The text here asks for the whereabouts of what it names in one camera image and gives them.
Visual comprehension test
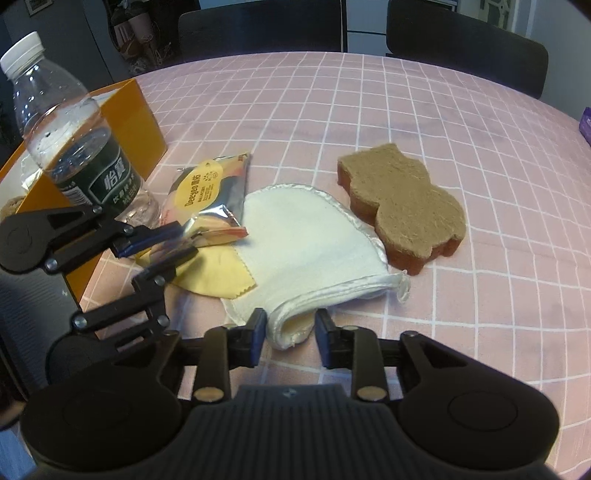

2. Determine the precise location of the black chair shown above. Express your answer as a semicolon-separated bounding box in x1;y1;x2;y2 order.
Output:
178;0;345;58
385;0;549;100

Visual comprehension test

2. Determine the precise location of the white satin-edged cloth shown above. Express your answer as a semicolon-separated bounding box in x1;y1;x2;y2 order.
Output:
221;184;411;352

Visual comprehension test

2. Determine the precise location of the brown plush toy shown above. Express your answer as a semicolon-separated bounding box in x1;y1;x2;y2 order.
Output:
0;196;25;222

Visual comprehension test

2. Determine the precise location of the brown-topped pink sponge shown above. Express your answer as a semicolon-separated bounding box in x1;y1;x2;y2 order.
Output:
337;143;466;276

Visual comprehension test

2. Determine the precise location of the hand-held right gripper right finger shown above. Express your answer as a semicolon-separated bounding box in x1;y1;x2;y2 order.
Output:
314;308;467;403

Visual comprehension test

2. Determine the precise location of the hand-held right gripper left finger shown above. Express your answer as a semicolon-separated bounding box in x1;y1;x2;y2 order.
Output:
152;308;269;403

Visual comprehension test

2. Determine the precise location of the silver snack packet yellow label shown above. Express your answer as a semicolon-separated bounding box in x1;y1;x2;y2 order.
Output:
159;151;252;246

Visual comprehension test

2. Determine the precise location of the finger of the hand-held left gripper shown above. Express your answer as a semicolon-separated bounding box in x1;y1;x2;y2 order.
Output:
69;247;199;345
41;204;185;274

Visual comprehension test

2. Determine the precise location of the clear plastic water bottle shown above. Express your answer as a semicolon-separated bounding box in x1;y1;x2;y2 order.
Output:
0;31;161;228

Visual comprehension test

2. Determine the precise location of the yellow cleaning cloth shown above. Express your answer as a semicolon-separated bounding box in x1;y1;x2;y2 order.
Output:
135;244;257;296

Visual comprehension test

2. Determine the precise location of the orange box with white inside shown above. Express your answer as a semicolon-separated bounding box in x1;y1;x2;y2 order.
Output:
0;78;168;315

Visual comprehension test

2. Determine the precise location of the white vanity cabinet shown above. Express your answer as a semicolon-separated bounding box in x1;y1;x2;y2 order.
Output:
344;0;391;57

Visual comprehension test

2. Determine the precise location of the pink checked tablecloth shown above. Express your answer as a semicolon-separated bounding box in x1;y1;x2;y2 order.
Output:
78;51;591;480

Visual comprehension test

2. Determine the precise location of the white glass-panel door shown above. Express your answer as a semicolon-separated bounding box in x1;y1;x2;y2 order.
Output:
478;0;515;31

